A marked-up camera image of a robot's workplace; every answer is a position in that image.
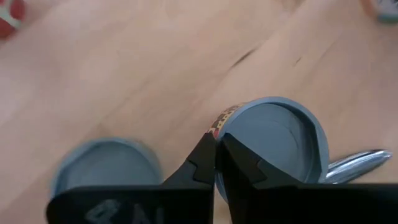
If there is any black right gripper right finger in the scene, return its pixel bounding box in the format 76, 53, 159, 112
216, 133, 398, 224

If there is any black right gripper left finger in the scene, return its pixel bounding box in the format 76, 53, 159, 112
45, 132, 216, 224

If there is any short can yellow red label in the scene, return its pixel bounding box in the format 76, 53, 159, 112
207, 96, 330, 203

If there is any oranges can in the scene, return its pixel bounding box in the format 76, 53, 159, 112
361, 0, 398, 24

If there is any teal tuna fish can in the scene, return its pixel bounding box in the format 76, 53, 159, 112
50, 138, 165, 200

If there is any chrome utensil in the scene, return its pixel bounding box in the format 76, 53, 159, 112
322, 149, 393, 185

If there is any diced tomatoes can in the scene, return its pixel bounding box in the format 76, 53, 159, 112
0, 0, 26, 40

